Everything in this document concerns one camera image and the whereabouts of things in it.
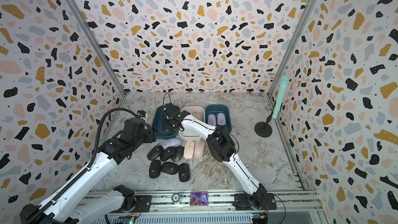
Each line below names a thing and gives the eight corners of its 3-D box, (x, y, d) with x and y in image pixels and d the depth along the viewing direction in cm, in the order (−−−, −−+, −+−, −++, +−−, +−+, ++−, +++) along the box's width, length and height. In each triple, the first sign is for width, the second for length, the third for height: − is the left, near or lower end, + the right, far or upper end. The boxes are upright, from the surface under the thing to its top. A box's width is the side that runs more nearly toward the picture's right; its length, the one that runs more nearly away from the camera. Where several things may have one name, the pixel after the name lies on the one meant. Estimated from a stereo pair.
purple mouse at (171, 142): (163, 149, 93) (162, 147, 91) (162, 141, 96) (161, 139, 94) (181, 145, 95) (181, 143, 93) (180, 138, 98) (179, 135, 96)
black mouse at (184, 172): (179, 182, 82) (178, 181, 79) (179, 165, 88) (178, 163, 85) (190, 181, 82) (189, 179, 80) (189, 164, 88) (188, 162, 86)
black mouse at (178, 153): (171, 160, 89) (170, 158, 87) (177, 147, 95) (176, 144, 92) (179, 162, 88) (178, 160, 86) (184, 149, 94) (184, 147, 91)
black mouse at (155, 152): (146, 157, 90) (145, 155, 88) (158, 145, 95) (157, 143, 93) (153, 162, 88) (151, 161, 86) (164, 149, 94) (163, 147, 91)
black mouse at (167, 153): (161, 160, 88) (159, 158, 85) (163, 148, 93) (162, 145, 90) (174, 161, 88) (173, 158, 85) (176, 148, 93) (175, 145, 90)
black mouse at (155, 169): (148, 178, 83) (147, 176, 81) (152, 161, 89) (151, 159, 87) (159, 178, 83) (158, 176, 81) (162, 161, 89) (161, 159, 87)
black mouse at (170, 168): (160, 174, 84) (159, 172, 82) (162, 163, 88) (161, 161, 86) (177, 174, 84) (177, 172, 82) (179, 164, 88) (178, 162, 86)
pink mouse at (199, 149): (193, 157, 91) (193, 155, 89) (194, 141, 98) (194, 139, 95) (204, 157, 91) (204, 155, 89) (205, 141, 98) (205, 139, 96)
